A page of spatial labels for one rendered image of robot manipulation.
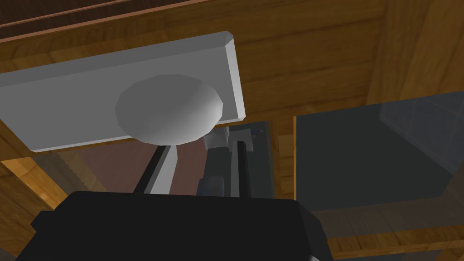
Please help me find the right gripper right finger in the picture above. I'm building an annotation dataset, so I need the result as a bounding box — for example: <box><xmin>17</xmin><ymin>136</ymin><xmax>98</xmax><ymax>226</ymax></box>
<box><xmin>197</xmin><ymin>125</ymin><xmax>253</xmax><ymax>199</ymax></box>

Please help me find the grey round door knob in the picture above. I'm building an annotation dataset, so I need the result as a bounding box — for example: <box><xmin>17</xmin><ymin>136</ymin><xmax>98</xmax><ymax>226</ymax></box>
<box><xmin>115</xmin><ymin>74</ymin><xmax>224</xmax><ymax>146</ymax></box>

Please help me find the grey door knob plate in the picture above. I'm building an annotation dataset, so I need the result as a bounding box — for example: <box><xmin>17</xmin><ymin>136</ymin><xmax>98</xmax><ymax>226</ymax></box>
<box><xmin>0</xmin><ymin>30</ymin><xmax>247</xmax><ymax>153</ymax></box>

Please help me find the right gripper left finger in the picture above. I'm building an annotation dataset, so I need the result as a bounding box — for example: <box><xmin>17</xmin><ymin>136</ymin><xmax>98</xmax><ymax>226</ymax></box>
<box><xmin>132</xmin><ymin>144</ymin><xmax>179</xmax><ymax>195</ymax></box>

